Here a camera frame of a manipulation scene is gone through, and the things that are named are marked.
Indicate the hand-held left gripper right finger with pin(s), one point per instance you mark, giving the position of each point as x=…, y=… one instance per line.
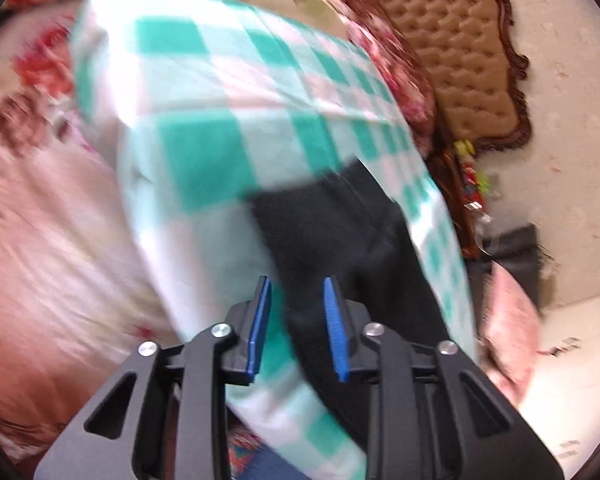
x=336, y=330

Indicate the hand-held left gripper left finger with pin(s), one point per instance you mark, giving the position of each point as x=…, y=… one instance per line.
x=260, y=325

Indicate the black pants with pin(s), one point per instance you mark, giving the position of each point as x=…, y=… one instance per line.
x=330, y=225

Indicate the large pink floral pillow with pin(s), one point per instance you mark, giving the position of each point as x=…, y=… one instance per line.
x=510, y=330

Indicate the dark wooden nightstand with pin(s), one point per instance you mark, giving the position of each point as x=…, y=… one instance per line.
x=455, y=200

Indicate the dark leather armchair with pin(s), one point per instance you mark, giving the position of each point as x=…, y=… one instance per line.
x=515, y=250

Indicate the green white checked sheet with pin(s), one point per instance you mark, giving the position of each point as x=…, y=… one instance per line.
x=205, y=110

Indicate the pink floral bedspread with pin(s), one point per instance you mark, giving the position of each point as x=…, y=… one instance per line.
x=45, y=240

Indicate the tan tufted leather headboard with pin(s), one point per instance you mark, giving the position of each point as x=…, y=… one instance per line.
x=455, y=50

